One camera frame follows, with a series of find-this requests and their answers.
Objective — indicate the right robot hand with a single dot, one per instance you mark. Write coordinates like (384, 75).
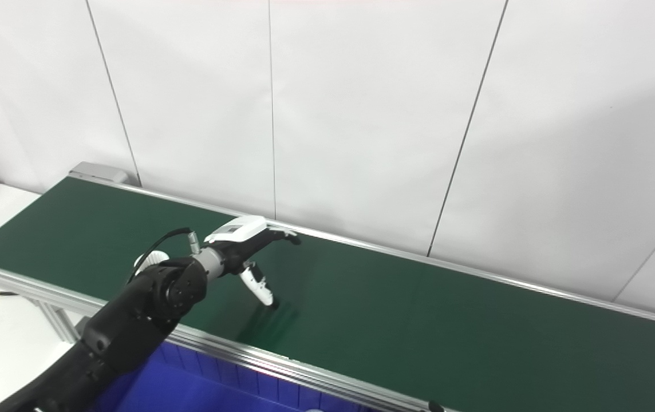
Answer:
(435, 407)

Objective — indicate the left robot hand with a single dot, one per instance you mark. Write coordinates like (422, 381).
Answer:
(236, 240)

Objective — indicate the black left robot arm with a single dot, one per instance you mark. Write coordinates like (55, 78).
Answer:
(133, 315)

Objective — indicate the green conveyor belt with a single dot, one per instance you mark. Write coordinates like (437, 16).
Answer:
(247, 349)
(419, 320)

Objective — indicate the grey conveyor end housing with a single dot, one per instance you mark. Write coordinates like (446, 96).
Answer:
(95, 171)

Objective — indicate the blue bin with white rings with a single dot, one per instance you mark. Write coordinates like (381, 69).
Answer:
(190, 395)

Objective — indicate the aluminium conveyor leg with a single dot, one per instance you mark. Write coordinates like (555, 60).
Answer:
(61, 323)

